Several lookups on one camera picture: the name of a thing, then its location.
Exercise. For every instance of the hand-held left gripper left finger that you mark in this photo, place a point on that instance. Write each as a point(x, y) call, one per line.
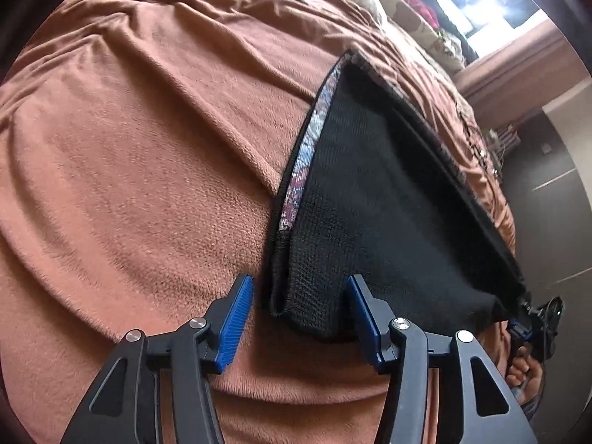
point(236, 319)

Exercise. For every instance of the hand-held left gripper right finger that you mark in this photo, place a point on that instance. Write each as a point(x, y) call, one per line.
point(365, 323)

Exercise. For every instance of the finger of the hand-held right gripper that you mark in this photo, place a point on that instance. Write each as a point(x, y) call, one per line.
point(521, 328)

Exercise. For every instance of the black pants with patterned trim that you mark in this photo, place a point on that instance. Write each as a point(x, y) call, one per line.
point(393, 194)

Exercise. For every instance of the person's right hand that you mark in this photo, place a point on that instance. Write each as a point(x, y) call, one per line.
point(518, 370)

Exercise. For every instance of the brown blanket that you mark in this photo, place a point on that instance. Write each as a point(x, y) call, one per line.
point(138, 171)

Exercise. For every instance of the white rack with sticks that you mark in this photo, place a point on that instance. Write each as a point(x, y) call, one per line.
point(502, 141)

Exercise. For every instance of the pink curtain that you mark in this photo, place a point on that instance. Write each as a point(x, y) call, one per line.
point(513, 69)

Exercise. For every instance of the beige bedding with brown print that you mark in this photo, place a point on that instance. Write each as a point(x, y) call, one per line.
point(416, 32)

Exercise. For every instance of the red cloth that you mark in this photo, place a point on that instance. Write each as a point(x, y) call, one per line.
point(423, 7)

